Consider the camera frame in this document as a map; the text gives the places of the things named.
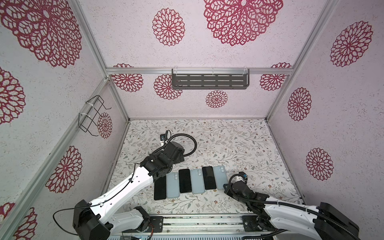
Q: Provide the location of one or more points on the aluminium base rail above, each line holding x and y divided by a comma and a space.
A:
195, 224

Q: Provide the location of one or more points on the light blue phone case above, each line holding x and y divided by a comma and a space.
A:
197, 181
221, 177
173, 185

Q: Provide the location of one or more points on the black phone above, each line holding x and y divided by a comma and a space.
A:
160, 189

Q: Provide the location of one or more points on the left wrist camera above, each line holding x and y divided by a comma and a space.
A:
165, 137

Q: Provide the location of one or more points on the dark metal wall shelf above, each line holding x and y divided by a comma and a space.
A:
209, 81

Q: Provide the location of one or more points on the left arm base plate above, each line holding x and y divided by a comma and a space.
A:
153, 224

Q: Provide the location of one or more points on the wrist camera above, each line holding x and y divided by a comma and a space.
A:
240, 177
165, 137

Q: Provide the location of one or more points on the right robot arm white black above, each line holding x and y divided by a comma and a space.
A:
270, 215

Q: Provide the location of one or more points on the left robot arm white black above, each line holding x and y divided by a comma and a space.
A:
154, 166

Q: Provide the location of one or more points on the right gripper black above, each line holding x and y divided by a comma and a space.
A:
228, 191

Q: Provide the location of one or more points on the black wire wall rack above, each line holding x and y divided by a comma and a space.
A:
96, 121

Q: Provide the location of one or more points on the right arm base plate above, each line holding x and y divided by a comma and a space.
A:
254, 223

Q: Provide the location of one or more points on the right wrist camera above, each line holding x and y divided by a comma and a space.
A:
240, 177

